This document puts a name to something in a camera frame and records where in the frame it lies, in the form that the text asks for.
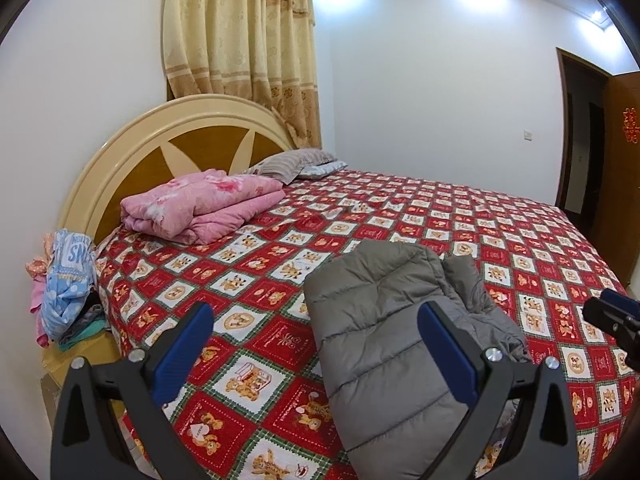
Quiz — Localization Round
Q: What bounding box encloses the dark wooden door frame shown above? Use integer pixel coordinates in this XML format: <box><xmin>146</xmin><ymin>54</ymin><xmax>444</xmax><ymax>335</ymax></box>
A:
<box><xmin>556</xmin><ymin>46</ymin><xmax>613</xmax><ymax>233</ymax></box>

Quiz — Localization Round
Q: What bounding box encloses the green cloth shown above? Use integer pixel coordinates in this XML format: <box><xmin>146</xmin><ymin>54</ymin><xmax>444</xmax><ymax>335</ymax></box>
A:
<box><xmin>57</xmin><ymin>320</ymin><xmax>108</xmax><ymax>351</ymax></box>

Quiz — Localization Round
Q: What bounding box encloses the pink folded quilt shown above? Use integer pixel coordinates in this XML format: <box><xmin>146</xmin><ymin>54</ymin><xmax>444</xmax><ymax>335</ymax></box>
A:
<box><xmin>120</xmin><ymin>169</ymin><xmax>287</xmax><ymax>246</ymax></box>

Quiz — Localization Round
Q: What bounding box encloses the grey puffer jacket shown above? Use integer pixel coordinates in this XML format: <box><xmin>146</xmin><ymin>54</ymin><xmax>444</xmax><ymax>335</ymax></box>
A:
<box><xmin>303</xmin><ymin>239</ymin><xmax>533</xmax><ymax>480</ymax></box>

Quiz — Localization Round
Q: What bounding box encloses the yellow nightstand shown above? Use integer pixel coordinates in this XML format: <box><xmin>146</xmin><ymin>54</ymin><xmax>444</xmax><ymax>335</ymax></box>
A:
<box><xmin>40</xmin><ymin>332</ymin><xmax>131</xmax><ymax>461</ymax></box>

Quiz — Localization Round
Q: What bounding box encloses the brown wooden door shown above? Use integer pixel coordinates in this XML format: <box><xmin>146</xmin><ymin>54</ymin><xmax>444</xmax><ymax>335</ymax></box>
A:
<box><xmin>602</xmin><ymin>70</ymin><xmax>640</xmax><ymax>286</ymax></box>

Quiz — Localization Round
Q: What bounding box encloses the blue printed cloth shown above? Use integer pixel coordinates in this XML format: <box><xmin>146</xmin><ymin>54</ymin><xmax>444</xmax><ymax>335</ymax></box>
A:
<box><xmin>41</xmin><ymin>230</ymin><xmax>98</xmax><ymax>341</ymax></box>

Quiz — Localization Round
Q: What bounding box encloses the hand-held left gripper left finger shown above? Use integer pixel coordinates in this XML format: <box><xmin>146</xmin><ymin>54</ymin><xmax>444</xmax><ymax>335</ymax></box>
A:
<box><xmin>50</xmin><ymin>301</ymin><xmax>216</xmax><ymax>480</ymax></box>

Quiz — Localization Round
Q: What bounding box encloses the dark cloth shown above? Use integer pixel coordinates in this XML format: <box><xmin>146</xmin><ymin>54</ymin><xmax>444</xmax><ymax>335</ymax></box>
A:
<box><xmin>75</xmin><ymin>292</ymin><xmax>103</xmax><ymax>326</ymax></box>

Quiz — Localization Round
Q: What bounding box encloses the beige patterned curtain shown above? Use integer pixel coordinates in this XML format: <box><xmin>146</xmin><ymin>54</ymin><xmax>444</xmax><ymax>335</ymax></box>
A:
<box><xmin>162</xmin><ymin>0</ymin><xmax>323</xmax><ymax>150</ymax></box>

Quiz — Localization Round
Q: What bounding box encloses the small grey patterned pillow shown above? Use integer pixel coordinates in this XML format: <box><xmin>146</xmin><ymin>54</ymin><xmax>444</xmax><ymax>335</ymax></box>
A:
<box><xmin>299</xmin><ymin>160</ymin><xmax>348</xmax><ymax>181</ymax></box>

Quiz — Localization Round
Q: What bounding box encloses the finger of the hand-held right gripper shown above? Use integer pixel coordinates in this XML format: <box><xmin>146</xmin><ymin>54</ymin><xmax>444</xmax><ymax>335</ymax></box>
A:
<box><xmin>601</xmin><ymin>288</ymin><xmax>640</xmax><ymax>317</ymax></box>
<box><xmin>582</xmin><ymin>297</ymin><xmax>640</xmax><ymax>356</ymax></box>

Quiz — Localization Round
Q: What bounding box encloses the cream wooden headboard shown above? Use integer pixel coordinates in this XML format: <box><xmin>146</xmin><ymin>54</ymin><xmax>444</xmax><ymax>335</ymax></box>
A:
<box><xmin>57</xmin><ymin>92</ymin><xmax>296</xmax><ymax>241</ymax></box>

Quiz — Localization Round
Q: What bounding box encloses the red bear printed bedspread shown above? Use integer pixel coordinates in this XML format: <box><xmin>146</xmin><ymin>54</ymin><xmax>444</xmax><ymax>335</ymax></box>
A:
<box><xmin>95</xmin><ymin>169</ymin><xmax>640</xmax><ymax>480</ymax></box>

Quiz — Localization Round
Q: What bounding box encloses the striped pillow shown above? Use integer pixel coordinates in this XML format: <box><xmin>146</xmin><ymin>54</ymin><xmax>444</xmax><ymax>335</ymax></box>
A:
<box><xmin>242</xmin><ymin>148</ymin><xmax>337</xmax><ymax>185</ymax></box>

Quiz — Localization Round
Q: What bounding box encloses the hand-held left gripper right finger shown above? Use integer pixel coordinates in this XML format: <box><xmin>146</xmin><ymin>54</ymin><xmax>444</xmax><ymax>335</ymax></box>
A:
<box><xmin>417</xmin><ymin>301</ymin><xmax>581</xmax><ymax>480</ymax></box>

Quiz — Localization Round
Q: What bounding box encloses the red paper door decoration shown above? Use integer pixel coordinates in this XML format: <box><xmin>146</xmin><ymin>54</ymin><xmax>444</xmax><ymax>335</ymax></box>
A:
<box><xmin>622</xmin><ymin>107</ymin><xmax>640</xmax><ymax>143</ymax></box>

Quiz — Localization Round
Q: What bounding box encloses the pink cloth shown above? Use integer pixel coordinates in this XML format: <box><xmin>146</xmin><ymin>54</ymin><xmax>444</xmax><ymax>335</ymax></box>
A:
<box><xmin>27</xmin><ymin>257</ymin><xmax>53</xmax><ymax>348</ymax></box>

